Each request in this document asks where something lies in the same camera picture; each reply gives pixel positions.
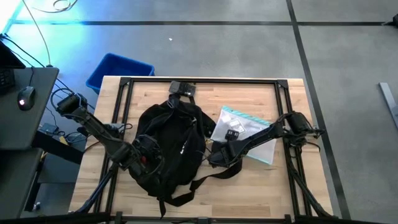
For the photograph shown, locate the black metal table frame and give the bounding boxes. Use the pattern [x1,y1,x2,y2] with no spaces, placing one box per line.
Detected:
[70,76,336,224]

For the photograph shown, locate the small black device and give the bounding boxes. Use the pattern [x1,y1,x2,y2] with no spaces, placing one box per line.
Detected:
[169,80,197,97]

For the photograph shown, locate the black keyboard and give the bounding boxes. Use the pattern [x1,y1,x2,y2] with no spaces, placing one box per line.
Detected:
[0,68,16,96]

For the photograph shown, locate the pale grey packet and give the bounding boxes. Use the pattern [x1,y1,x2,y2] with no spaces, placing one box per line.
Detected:
[228,118,247,134]

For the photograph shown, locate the thin grey floor cable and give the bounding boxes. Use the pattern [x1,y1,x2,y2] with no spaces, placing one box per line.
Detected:
[22,0,53,68]

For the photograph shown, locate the black computer mouse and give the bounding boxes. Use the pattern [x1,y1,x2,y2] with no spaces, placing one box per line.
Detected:
[17,86,37,112]

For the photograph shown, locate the blue plastic bin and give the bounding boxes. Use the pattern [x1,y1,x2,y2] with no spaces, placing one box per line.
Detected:
[85,52,155,95]

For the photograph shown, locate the black power adapter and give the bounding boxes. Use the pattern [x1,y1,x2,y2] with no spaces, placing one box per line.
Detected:
[41,123,60,135]

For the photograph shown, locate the black backpack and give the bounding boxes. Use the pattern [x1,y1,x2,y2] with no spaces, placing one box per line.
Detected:
[132,93,243,218]

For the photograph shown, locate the grey metal bar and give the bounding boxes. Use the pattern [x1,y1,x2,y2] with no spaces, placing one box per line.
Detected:
[378,82,398,130]

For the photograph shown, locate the dark grey desk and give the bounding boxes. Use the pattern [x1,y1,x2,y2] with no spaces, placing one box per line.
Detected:
[0,147,43,220]
[0,67,60,152]

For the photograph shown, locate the black computer monitor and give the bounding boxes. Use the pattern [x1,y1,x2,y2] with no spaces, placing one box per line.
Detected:
[0,41,26,70]

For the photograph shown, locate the black desk support beam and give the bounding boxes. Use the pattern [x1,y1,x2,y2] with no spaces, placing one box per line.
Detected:
[32,130,84,165]

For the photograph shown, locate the white mesh pouch teal trim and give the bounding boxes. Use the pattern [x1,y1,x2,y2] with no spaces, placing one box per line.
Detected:
[210,105,277,166]

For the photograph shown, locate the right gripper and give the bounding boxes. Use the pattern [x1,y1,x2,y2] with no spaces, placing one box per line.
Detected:
[207,129,261,169]

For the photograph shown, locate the coiled grey floor cable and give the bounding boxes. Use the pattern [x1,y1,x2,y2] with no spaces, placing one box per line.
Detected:
[30,0,78,14]

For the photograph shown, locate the black floor cable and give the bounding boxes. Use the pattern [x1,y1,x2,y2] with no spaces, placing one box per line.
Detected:
[0,33,47,68]
[55,77,73,93]

